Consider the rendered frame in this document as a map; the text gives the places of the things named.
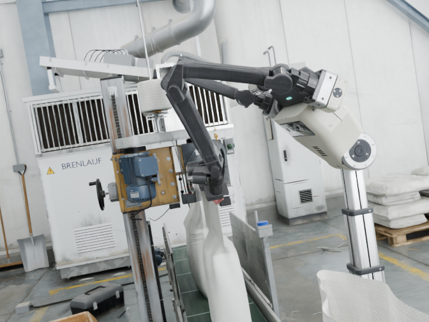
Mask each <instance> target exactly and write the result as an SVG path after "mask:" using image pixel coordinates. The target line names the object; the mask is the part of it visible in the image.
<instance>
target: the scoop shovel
mask: <svg viewBox="0 0 429 322"><path fill-rule="evenodd" d="M24 167H25V171H26V164H24ZM25 171H24V173H23V174H21V173H20V171H18V172H19V173H20V175H21V177H22V185H23V190H24V199H25V204H26V211H27V220H28V225H29V235H30V238H24V239H19V240H17V243H18V245H19V249H20V255H21V257H22V262H23V265H24V269H25V272H29V271H32V270H35V269H37V268H46V267H49V260H48V256H47V249H46V244H45V237H44V235H43V234H41V235H38V236H33V232H32V227H31V219H30V214H29V206H28V201H27V192H26V184H25V179H24V174H25Z"/></svg>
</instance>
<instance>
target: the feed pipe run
mask: <svg viewBox="0 0 429 322"><path fill-rule="evenodd" d="M172 5H173V7H174V9H175V10H176V11H177V12H179V13H189V12H190V13H189V14H187V15H185V16H184V17H181V18H180V19H177V20H175V21H173V22H172V25H171V26H173V27H171V28H173V29H172V30H173V31H174V32H173V31H172V32H173V34H174V33H175V34H174V35H176V36H175V37H177V38H178V39H177V40H178V41H180V42H185V41H187V40H189V39H190V38H193V37H195V44H196V48H197V55H198V56H200V57H201V53H200V45H199V38H198V35H199V34H201V33H202V32H204V31H205V30H206V29H207V27H208V26H209V25H210V24H211V22H212V20H213V18H214V16H215V11H216V0H172Z"/></svg>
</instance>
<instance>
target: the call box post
mask: <svg viewBox="0 0 429 322"><path fill-rule="evenodd" d="M262 244H263V249H264V257H265V261H266V269H267V277H268V282H269V290H270V294H271V302H272V307H273V312H274V313H275V314H276V315H277V317H278V318H279V320H281V319H280V311H279V306H278V299H277V294H276V286H275V278H274V273H273V265H272V261H271V253H270V248H269V240H268V236H265V237H262Z"/></svg>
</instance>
